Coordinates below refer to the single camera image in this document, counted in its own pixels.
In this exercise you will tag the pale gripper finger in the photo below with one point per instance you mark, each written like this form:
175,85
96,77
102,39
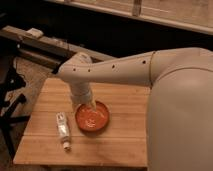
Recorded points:
92,104

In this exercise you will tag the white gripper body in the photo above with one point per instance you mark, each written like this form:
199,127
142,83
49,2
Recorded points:
80,93

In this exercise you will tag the clear plastic bottle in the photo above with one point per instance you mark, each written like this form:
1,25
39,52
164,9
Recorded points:
63,130

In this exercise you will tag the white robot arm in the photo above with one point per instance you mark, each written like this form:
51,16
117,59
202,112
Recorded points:
179,121

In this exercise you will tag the orange ceramic bowl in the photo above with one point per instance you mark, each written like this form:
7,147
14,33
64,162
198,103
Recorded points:
91,120

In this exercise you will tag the wooden table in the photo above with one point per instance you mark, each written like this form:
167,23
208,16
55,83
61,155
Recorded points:
122,143

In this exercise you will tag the long wooden beam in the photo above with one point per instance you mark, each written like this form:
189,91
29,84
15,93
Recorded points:
51,45

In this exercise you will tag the small white box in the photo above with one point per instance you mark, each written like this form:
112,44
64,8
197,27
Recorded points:
34,32

